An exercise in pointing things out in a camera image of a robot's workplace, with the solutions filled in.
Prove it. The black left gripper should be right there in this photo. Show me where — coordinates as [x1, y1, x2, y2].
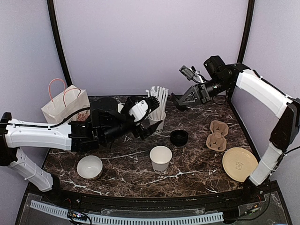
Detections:
[101, 95, 160, 145]

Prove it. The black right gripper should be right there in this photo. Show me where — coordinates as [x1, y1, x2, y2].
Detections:
[178, 76, 232, 105]

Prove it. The white paper coffee cup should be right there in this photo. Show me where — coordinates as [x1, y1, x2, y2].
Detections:
[150, 146, 173, 173]

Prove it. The stack of black cup lids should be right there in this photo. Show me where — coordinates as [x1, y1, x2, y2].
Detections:
[170, 130, 188, 147]

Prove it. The stack of white paper cups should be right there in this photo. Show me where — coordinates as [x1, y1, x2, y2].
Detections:
[118, 103, 124, 114]

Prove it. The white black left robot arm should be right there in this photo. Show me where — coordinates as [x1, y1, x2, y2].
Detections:
[0, 96, 161, 204]

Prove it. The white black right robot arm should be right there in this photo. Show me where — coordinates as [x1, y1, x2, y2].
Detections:
[172, 55, 300, 186]

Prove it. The white paper takeout bag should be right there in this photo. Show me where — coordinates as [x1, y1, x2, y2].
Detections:
[41, 78, 90, 124]

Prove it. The white cup holding straws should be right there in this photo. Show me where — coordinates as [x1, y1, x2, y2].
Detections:
[148, 112, 167, 136]

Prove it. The bundle of white wrapped straws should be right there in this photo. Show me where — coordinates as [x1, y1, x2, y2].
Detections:
[145, 85, 169, 120]

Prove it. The brown cardboard cup carrier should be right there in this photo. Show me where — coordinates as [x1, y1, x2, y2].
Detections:
[206, 120, 229, 152]

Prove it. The white ceramic bowl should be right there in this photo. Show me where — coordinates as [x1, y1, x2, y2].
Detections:
[77, 155, 103, 180]

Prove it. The cream yellow plate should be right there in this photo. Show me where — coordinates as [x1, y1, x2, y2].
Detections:
[222, 147, 258, 182]

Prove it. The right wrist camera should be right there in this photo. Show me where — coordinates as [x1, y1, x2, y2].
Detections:
[179, 66, 204, 83]

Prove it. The white slotted cable duct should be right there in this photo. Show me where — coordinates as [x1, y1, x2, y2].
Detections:
[30, 200, 224, 225]

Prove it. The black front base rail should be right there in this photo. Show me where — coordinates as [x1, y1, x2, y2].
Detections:
[24, 181, 280, 219]

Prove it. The black right frame post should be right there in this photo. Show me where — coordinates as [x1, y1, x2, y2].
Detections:
[226, 0, 255, 97]

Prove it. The black corner frame post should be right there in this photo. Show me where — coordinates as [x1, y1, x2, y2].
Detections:
[47, 0, 72, 86]

